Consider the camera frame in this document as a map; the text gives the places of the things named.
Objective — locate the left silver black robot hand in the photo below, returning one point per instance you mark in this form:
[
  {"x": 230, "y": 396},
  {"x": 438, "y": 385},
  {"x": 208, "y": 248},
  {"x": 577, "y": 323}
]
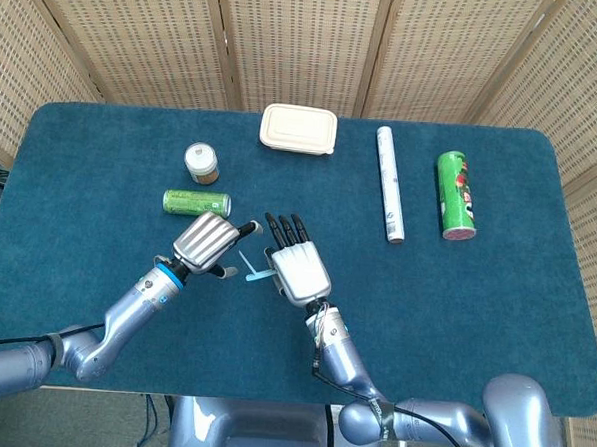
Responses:
[{"x": 205, "y": 241}]

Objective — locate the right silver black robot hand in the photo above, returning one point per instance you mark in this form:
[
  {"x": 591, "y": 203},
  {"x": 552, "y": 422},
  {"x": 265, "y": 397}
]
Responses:
[{"x": 298, "y": 271}]

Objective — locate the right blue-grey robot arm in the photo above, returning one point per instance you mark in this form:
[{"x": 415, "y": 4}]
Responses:
[{"x": 418, "y": 415}]

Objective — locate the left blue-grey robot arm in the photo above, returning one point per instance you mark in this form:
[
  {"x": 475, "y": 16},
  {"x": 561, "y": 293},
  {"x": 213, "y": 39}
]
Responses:
[{"x": 113, "y": 324}]

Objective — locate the green drink can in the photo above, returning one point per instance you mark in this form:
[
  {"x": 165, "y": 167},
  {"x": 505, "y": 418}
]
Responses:
[{"x": 197, "y": 203}]

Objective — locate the small jar with white lid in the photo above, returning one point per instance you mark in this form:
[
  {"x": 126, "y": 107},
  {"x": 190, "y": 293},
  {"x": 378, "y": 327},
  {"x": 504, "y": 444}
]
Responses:
[{"x": 201, "y": 164}]

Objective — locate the white rolled paper tube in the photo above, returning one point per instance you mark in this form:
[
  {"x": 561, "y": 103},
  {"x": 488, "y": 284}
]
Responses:
[{"x": 390, "y": 185}]

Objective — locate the dark blue table mat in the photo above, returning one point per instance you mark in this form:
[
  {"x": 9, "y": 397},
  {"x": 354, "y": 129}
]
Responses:
[{"x": 424, "y": 300}]

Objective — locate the cream plastic lunch box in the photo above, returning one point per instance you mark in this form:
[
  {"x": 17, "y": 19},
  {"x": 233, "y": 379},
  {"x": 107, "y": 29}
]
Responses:
[{"x": 298, "y": 130}]

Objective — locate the blue-grey robot torso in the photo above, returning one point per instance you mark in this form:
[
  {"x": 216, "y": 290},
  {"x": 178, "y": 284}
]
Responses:
[{"x": 247, "y": 431}]

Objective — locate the green chips canister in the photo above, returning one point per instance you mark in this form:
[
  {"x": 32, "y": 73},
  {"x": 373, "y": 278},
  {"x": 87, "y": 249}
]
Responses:
[{"x": 456, "y": 197}]

